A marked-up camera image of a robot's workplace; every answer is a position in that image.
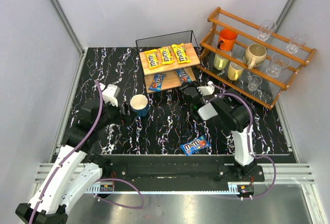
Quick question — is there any blue m&m bag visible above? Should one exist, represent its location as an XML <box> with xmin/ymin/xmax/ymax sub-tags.
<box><xmin>180</xmin><ymin>135</ymin><xmax>210</xmax><ymax>156</ymax></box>
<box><xmin>149</xmin><ymin>73</ymin><xmax>166</xmax><ymax>92</ymax></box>
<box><xmin>175</xmin><ymin>68</ymin><xmax>192</xmax><ymax>84</ymax></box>

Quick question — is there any aluminium rail frame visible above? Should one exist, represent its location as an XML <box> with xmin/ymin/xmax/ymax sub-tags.
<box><xmin>49</xmin><ymin>0</ymin><xmax>328</xmax><ymax>223</ymax></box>

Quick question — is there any yellow M&M bag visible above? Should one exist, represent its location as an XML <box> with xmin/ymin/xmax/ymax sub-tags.
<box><xmin>158</xmin><ymin>46</ymin><xmax>174</xmax><ymax>65</ymax></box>
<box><xmin>144</xmin><ymin>49</ymin><xmax>162</xmax><ymax>70</ymax></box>
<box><xmin>171</xmin><ymin>43</ymin><xmax>191</xmax><ymax>64</ymax></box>

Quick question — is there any wooden cup rack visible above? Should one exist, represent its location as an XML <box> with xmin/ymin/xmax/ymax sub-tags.
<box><xmin>200</xmin><ymin>7</ymin><xmax>316</xmax><ymax>109</ymax></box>

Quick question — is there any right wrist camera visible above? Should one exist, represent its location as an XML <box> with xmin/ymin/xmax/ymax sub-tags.
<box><xmin>197</xmin><ymin>81</ymin><xmax>215</xmax><ymax>96</ymax></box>

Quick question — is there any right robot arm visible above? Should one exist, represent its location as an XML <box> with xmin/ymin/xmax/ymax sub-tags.
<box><xmin>179</xmin><ymin>81</ymin><xmax>257</xmax><ymax>179</ymax></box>

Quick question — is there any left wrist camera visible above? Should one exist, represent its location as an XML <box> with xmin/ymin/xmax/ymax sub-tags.
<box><xmin>100</xmin><ymin>83</ymin><xmax>120</xmax><ymax>107</ymax></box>

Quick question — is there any green mug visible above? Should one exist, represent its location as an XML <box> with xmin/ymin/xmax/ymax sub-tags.
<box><xmin>213</xmin><ymin>54</ymin><xmax>229</xmax><ymax>71</ymax></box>

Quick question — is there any clear glass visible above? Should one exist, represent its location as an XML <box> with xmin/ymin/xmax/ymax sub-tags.
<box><xmin>247</xmin><ymin>75</ymin><xmax>262</xmax><ymax>92</ymax></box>
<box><xmin>266</xmin><ymin>53</ymin><xmax>291</xmax><ymax>78</ymax></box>
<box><xmin>257</xmin><ymin>20</ymin><xmax>276</xmax><ymax>42</ymax></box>
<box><xmin>286</xmin><ymin>32</ymin><xmax>308</xmax><ymax>54</ymax></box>

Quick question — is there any beige mug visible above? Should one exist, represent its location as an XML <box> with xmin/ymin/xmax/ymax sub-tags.
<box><xmin>244</xmin><ymin>44</ymin><xmax>267</xmax><ymax>70</ymax></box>

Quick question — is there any blue M&M bag front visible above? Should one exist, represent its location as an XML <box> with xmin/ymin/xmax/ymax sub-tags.
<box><xmin>180</xmin><ymin>135</ymin><xmax>210</xmax><ymax>156</ymax></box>

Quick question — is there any blue ceramic mug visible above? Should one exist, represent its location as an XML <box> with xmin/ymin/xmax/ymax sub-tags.
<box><xmin>130</xmin><ymin>94</ymin><xmax>150</xmax><ymax>117</ymax></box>

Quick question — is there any orange mug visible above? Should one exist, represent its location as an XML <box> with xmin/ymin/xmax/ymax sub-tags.
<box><xmin>217</xmin><ymin>28</ymin><xmax>238</xmax><ymax>51</ymax></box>

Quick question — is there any clear glass lower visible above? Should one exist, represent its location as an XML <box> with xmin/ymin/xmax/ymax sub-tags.
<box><xmin>247</xmin><ymin>75</ymin><xmax>262</xmax><ymax>92</ymax></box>

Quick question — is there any clear glass middle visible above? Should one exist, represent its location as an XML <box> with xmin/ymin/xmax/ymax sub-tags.
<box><xmin>266</xmin><ymin>53</ymin><xmax>291</xmax><ymax>78</ymax></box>

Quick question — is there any yellow mug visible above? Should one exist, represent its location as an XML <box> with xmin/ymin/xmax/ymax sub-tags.
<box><xmin>227</xmin><ymin>62</ymin><xmax>244</xmax><ymax>81</ymax></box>

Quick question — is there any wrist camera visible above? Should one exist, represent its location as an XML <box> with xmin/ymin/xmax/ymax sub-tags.
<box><xmin>197</xmin><ymin>81</ymin><xmax>215</xmax><ymax>96</ymax></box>
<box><xmin>100</xmin><ymin>83</ymin><xmax>120</xmax><ymax>107</ymax></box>

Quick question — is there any clear glass top right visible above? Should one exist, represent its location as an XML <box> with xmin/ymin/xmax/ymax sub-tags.
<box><xmin>286</xmin><ymin>32</ymin><xmax>308</xmax><ymax>54</ymax></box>

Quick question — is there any two-tier wood wire shelf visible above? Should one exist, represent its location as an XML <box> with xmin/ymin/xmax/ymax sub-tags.
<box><xmin>136</xmin><ymin>30</ymin><xmax>201</xmax><ymax>93</ymax></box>

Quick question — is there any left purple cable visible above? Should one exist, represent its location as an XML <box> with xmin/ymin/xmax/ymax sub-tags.
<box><xmin>28</xmin><ymin>80</ymin><xmax>145</xmax><ymax>224</ymax></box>

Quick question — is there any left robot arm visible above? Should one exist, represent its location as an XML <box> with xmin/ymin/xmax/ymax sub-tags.
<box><xmin>15</xmin><ymin>96</ymin><xmax>127</xmax><ymax>223</ymax></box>

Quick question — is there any clear glass top left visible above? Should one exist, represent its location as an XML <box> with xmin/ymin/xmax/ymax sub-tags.
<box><xmin>257</xmin><ymin>20</ymin><xmax>276</xmax><ymax>42</ymax></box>

